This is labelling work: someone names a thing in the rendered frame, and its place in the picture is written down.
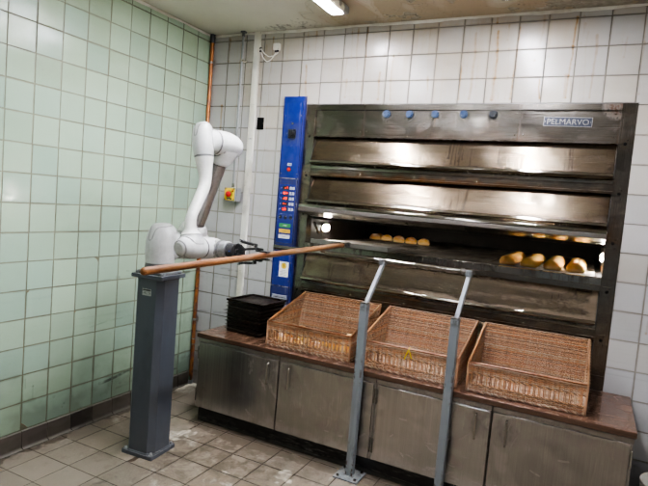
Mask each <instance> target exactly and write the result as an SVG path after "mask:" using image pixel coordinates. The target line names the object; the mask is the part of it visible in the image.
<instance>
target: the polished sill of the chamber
mask: <svg viewBox="0 0 648 486"><path fill-rule="evenodd" d="M321 245H326V244H318V243H310V242H305V247H313V246H321ZM323 251H331V252H339V253H346V254H353V255H361V256H369V257H382V258H390V259H398V260H406V261H412V262H420V263H428V264H436V265H442V266H450V267H458V268H466V269H473V270H480V271H488V272H496V273H503V274H510V275H518V276H526V277H533V278H541V279H548V280H556V281H564V282H571V283H578V284H593V285H601V281H602V278H599V277H591V276H583V275H575V274H567V273H559V272H552V271H543V270H535V269H527V268H520V267H512V266H504V265H496V264H488V263H480V262H472V261H465V260H457V259H448V258H440V257H432V256H418V255H410V254H401V253H394V252H381V251H373V250H366V249H357V248H349V247H348V248H336V249H330V250H323Z"/></svg>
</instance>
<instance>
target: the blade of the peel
mask: <svg viewBox="0 0 648 486"><path fill-rule="evenodd" d="M340 242H349V241H341V240H329V239H313V238H312V239H311V240H310V243H318V244H326V245H329V244H337V243H340ZM349 248H357V249H366V250H373V251H381V252H391V251H396V250H401V249H405V248H398V247H391V246H382V245H374V244H365V243H358V242H350V247H349Z"/></svg>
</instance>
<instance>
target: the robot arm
mask: <svg viewBox="0 0 648 486"><path fill-rule="evenodd" d="M192 147H193V153H194V158H195V162H196V166H197V170H198V174H199V185H198V188H197V191H196V193H195V195H194V198H193V200H192V201H191V204H190V206H189V208H188V211H187V213H186V216H185V221H184V222H182V223H181V225H180V226H179V228H178V229H176V228H175V227H174V226H173V225H172V224H170V223H155V224H153V225H152V226H151V227H150V229H149V231H148V235H147V240H146V249H145V259H146V260H145V267H148V266H155V265H163V264H171V263H175V259H177V258H188V259H197V258H201V257H205V258H216V257H234V256H242V255H245V252H246V251H251V250H256V252H260V253H266V254H268V253H271V252H269V251H263V250H264V249H263V248H259V247H258V244H257V243H253V242H249V241H246V240H244V239H239V241H240V242H239V243H238V244H233V243H231V242H229V241H224V240H220V239H218V238H213V237H208V236H207V229H206V226H205V223H206V220H207V217H208V214H209V212H210V209H211V206H212V205H213V202H214V199H215V196H216V194H217V191H218V188H219V186H220V183H221V180H222V178H223V175H224V172H225V169H226V167H228V166H229V165H230V164H231V163H232V161H233V160H234V159H235V158H237V157H238V156H239V155H240V154H241V153H242V151H243V144H242V142H241V140H240V139H239V138H238V137H236V136H235V135H233V134H231V133H229V132H226V131H222V130H215V129H212V126H211V125H210V123H208V122H206V121H201V122H197V123H196V125H195V126H194V129H193V134H192ZM242 244H247V245H251V246H255V247H254V248H244V247H243V245H242ZM264 260H265V261H269V260H270V259H268V258H262V259H255V260H253V261H241V262H238V263H237V264H238V265H242V264H257V261H258V262H263V261H264ZM176 274H182V271H173V272H166V273H159V274H152V275H153V276H158V277H165V276H170V275H176Z"/></svg>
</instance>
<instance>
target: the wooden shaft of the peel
mask: <svg viewBox="0 0 648 486"><path fill-rule="evenodd" d="M343 247H344V244H343V243H337V244H329V245H321V246H313V247H305V248H297V249H289V250H281V251H274V252H271V253H268V254H266V253H257V254H249V255H242V256H227V257H218V258H211V259H203V260H195V261H187V262H180V263H171V264H163V265H155V266H148V267H143V268H141V270H140V273H141V274H142V275H144V276H145V275H152V274H159V273H166V272H173V271H179V270H186V269H193V268H200V267H206V266H213V265H221V264H228V263H235V262H241V261H248V260H255V259H262V258H269V257H281V256H288V255H296V254H302V253H309V252H316V251H323V250H330V249H336V248H343Z"/></svg>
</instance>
